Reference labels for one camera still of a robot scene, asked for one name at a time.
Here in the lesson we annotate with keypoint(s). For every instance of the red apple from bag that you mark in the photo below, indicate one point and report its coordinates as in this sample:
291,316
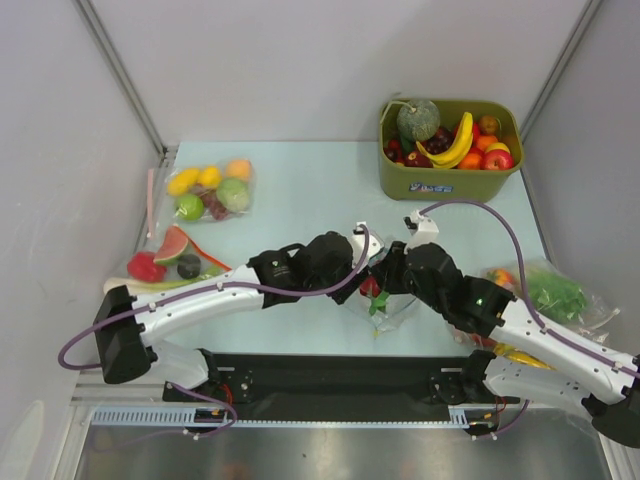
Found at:
497,159

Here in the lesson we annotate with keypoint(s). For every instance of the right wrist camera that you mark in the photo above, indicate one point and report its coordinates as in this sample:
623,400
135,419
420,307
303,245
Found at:
423,230

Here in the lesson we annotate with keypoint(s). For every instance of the yellow lemon from bag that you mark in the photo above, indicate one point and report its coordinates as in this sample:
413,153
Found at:
497,146

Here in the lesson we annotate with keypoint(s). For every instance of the brown kiwi from bag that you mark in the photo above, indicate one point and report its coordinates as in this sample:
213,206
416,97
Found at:
489,125

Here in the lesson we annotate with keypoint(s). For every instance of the bag with green lettuce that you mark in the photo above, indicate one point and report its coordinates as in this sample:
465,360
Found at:
566,301

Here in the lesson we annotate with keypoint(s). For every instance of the watermelon slice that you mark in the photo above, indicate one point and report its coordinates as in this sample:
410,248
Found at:
176,243

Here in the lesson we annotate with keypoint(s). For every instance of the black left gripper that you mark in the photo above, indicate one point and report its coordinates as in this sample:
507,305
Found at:
345,291

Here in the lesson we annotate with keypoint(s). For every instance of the red bell pepper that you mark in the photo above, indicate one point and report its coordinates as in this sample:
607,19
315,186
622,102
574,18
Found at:
143,268

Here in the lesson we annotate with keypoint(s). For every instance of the orange fruit in bin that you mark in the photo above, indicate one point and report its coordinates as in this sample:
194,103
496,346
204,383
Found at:
472,161
482,142

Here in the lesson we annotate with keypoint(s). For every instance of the pink zip bag yellow fruit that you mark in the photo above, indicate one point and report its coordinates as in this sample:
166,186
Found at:
475,342

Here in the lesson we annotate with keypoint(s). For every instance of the dark avocado on table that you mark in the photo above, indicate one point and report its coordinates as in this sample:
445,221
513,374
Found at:
188,266

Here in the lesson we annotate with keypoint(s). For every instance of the pink zip bag with fruit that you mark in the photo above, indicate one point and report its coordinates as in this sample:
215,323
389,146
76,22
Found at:
225,187

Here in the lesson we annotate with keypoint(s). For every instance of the dark purple grapes in bin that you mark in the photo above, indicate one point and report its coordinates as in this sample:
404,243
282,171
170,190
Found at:
439,142

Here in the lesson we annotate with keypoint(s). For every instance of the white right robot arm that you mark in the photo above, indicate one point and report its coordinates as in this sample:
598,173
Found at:
584,378

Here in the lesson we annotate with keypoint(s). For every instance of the blue zip top bag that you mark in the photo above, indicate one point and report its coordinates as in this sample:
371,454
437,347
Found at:
390,315

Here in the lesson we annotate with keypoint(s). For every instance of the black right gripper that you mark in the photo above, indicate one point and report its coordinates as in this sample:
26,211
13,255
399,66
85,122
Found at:
390,270

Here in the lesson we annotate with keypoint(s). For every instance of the green apple in bag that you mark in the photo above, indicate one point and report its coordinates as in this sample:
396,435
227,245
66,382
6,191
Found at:
189,207

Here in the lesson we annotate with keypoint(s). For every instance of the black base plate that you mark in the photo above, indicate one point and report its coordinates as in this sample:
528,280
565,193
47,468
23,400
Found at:
317,388

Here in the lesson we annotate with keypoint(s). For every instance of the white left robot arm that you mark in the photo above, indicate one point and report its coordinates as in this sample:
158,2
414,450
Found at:
132,330

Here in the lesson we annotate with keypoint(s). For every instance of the yellow banana bunch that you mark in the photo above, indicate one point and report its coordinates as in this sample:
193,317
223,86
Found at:
460,146

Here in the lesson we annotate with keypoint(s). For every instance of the white radish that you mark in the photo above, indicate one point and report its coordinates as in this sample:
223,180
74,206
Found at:
138,287

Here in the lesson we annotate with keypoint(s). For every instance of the green netted melon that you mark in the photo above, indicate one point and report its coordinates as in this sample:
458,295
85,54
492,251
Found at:
418,120

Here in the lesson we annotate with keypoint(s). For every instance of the dark red apple in bin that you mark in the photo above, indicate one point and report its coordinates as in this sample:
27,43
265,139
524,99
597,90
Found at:
416,159

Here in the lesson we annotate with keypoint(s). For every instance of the olive green plastic bin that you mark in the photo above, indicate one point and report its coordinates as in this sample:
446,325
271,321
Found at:
403,183

